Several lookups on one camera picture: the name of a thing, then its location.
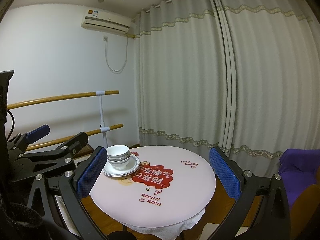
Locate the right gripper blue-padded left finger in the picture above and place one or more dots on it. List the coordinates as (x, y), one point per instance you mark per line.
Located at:
(72, 186)

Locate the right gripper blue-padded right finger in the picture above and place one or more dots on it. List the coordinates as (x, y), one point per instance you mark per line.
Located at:
(272, 218)

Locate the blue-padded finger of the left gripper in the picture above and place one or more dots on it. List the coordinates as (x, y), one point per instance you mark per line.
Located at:
(38, 133)
(75, 144)

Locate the white bowl with label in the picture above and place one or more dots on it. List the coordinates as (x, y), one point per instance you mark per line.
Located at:
(119, 159)

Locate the grey-rimmed white plate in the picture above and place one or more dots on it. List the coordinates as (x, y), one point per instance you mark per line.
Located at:
(118, 173)
(133, 165)

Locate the white barre stand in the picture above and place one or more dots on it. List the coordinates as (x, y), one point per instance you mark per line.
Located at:
(103, 128)

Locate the large white bowl back left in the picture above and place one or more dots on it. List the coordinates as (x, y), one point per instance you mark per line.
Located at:
(120, 165)

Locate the purple cloth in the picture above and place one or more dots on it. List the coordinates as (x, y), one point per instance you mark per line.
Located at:
(298, 169)

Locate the upper wooden ballet bar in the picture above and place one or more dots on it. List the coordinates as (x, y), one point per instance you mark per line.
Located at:
(61, 98)

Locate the grey-white curtain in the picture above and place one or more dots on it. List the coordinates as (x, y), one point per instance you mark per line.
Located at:
(242, 75)

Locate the white wall air conditioner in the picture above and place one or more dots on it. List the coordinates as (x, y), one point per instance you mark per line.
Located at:
(105, 21)

